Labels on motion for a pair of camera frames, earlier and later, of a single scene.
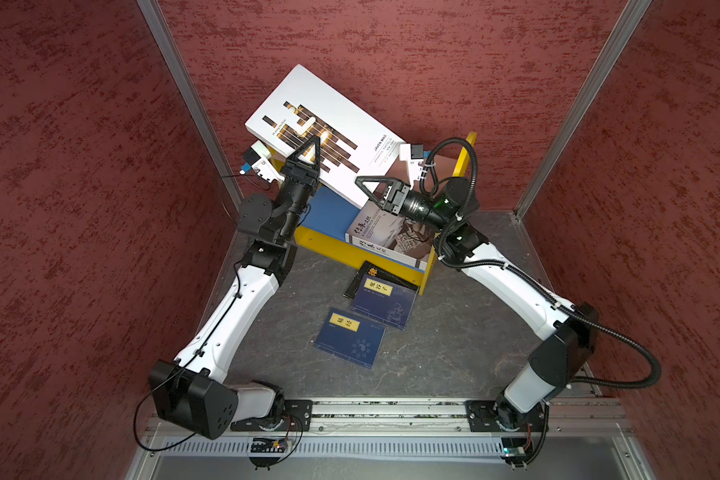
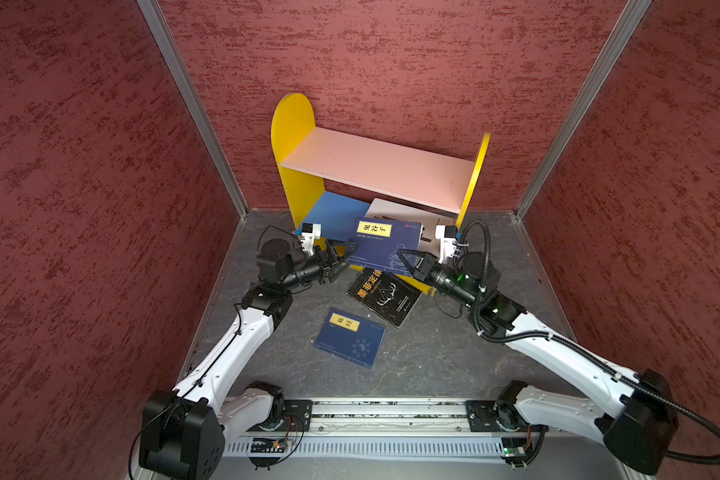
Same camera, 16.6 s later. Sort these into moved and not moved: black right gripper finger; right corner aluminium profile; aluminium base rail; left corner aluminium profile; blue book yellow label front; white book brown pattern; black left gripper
Moved: white book brown pattern; black right gripper finger; black left gripper
Not moved: aluminium base rail; left corner aluminium profile; blue book yellow label front; right corner aluminium profile
